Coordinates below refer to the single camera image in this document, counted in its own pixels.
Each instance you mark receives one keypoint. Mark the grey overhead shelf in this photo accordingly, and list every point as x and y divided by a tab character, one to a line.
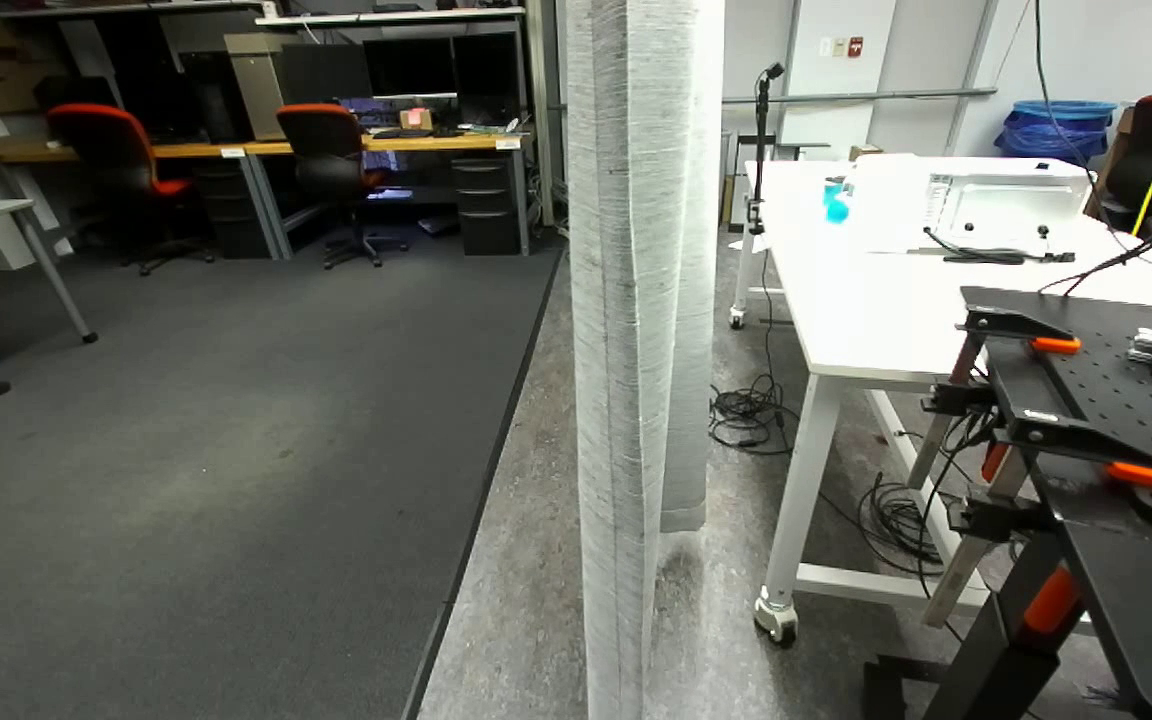
390	16

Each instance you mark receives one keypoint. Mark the white metal box device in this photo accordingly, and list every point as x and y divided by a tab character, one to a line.
1003	201

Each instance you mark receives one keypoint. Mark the white work table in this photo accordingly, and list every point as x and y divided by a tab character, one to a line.
870	307

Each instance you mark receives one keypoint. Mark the dark office chair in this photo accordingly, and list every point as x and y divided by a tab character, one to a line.
324	144
1138	144

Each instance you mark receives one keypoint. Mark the black microphone stand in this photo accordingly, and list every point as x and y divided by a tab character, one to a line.
763	144

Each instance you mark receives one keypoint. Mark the blue liquid bottle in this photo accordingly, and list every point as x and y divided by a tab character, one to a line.
839	201

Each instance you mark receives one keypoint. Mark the black drawer cabinet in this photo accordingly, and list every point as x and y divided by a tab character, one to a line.
484	201

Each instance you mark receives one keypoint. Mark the red office chair high back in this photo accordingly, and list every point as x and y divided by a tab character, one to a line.
102	141

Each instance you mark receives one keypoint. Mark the computer monitor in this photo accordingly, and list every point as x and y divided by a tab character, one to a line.
397	108

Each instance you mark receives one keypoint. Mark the black orange clamp stand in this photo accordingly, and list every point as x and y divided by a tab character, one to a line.
1111	404

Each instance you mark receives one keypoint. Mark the grey wall rail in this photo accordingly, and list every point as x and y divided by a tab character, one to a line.
870	94

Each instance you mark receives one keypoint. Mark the white-grey fabric curtain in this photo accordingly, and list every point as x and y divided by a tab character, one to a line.
630	265

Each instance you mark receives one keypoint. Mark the white wall plate red switch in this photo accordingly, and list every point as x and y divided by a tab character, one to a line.
849	44

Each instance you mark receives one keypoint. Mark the long wooden top desk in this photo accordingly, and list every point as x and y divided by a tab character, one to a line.
203	151

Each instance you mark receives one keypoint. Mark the blue plastic bin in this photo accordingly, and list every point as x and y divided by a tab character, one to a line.
1057	131

